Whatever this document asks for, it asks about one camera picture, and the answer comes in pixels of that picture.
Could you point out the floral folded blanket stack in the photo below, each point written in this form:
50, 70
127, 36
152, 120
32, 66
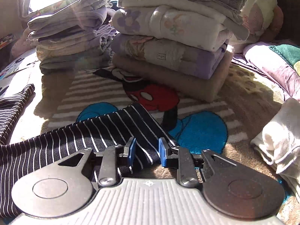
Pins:
178, 43

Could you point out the orange white rolled quilt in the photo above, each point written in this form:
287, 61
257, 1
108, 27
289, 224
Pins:
263, 19

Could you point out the grey folded laundry stack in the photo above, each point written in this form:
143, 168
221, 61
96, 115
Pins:
77, 37

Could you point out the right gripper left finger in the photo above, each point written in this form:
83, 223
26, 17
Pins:
65, 186

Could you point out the black white striped garment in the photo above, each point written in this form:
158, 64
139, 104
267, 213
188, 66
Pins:
112, 127

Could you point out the colourful alphabet foam mat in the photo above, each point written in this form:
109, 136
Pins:
50, 9

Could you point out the white folded cloth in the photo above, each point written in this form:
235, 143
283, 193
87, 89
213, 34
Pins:
278, 143

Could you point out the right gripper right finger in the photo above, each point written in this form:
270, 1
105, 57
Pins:
226, 185

